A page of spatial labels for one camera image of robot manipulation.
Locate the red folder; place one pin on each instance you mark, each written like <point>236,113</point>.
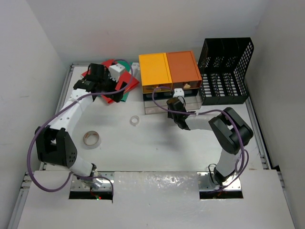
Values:
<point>108,63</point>

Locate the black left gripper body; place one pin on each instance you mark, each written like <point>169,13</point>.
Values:
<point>114,85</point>

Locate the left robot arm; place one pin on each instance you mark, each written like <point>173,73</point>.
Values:
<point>54,142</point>

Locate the black mesh file rack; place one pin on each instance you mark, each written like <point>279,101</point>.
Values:
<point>223,64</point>

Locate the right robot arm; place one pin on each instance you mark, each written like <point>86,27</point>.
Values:
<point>228,127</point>

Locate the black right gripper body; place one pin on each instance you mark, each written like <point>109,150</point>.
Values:
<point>175,105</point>

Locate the orange drawer box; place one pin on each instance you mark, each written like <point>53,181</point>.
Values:
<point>184,70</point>

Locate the yellow drawer box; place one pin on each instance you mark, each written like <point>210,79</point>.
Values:
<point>154,71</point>

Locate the small clear tape roll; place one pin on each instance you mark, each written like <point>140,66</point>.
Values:
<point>134,120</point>

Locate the green folder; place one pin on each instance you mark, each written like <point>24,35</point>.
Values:
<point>125,79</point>

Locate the large clear tape roll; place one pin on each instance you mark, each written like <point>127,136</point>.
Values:
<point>91,140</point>

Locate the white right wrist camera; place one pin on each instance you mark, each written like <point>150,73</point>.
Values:
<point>178,92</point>

